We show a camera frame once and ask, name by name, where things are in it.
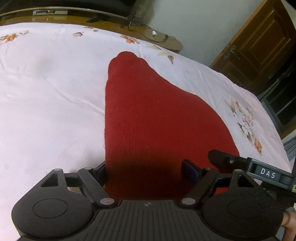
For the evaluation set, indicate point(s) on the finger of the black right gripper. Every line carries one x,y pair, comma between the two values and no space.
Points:
226,163

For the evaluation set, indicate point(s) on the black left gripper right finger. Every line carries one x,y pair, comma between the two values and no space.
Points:
211,188

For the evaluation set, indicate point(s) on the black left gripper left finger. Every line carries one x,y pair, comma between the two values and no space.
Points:
80,189

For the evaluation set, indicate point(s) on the red knitted garment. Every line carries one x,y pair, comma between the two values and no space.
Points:
151,126

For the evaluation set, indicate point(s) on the person's hand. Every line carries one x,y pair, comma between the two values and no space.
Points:
289,223

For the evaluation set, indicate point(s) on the brown wooden door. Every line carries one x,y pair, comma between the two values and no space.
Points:
258,47

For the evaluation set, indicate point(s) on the white floral bed sheet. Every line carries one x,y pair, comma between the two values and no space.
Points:
53,79

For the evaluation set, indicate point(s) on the wooden TV stand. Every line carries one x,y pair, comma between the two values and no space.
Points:
96,19

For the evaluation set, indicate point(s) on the silver set-top box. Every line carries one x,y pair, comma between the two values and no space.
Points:
46,12

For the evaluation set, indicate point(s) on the black flat screen television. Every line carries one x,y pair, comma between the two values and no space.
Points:
122,8

